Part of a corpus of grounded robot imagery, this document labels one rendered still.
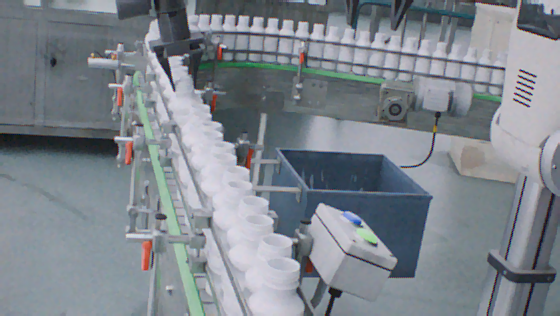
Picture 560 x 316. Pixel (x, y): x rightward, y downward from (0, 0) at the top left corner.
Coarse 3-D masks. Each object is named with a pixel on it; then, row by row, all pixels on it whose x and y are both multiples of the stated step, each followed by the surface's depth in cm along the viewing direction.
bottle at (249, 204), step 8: (248, 200) 96; (256, 200) 96; (264, 200) 95; (240, 208) 94; (248, 208) 93; (256, 208) 93; (264, 208) 93; (240, 216) 94; (240, 224) 94; (232, 232) 94; (232, 240) 94; (224, 272) 96; (224, 280) 96; (224, 288) 96
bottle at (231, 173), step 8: (224, 168) 105; (232, 168) 107; (240, 168) 107; (224, 176) 105; (232, 176) 104; (240, 176) 104; (248, 176) 105; (224, 184) 105; (224, 192) 105; (216, 200) 105; (216, 208) 105; (208, 240) 108; (208, 248) 108; (208, 256) 108
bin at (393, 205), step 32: (256, 160) 189; (288, 160) 196; (320, 160) 198; (352, 160) 201; (384, 160) 201; (288, 192) 170; (320, 192) 167; (352, 192) 169; (384, 192) 200; (416, 192) 181; (288, 224) 180; (384, 224) 174; (416, 224) 176; (416, 256) 179
